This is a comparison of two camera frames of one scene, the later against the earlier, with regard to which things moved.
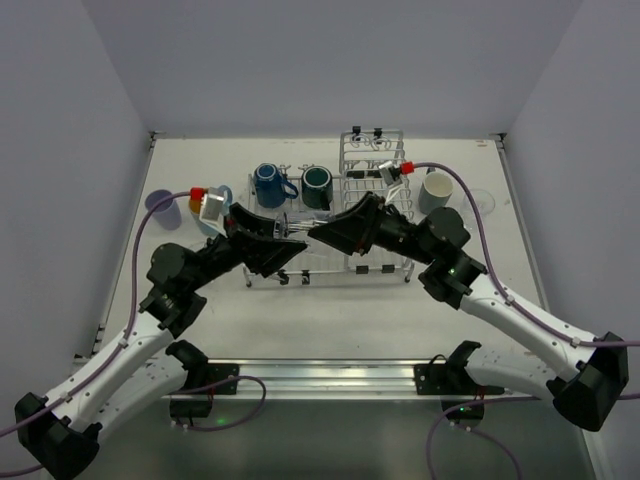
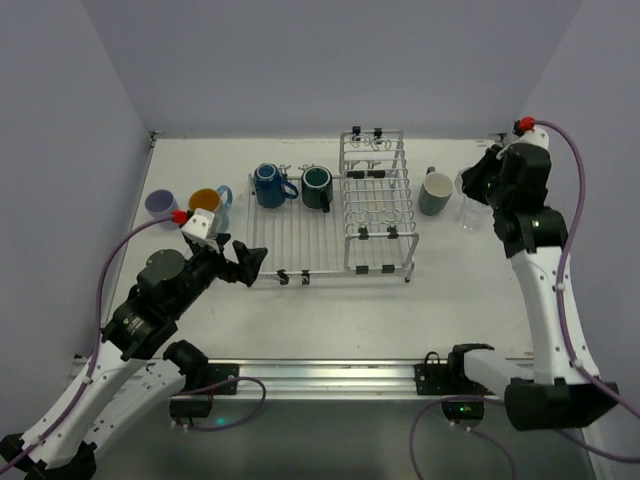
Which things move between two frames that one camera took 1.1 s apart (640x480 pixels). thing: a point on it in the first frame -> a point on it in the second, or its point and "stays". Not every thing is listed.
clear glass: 297,224 -> 471,213
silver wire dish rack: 370,163 stays
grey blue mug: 435,191 stays
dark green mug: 317,187 stays
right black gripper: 373,223 -> 484,176
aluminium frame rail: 388,380 stays
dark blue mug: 270,185 stays
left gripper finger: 239,216 -> 249,256
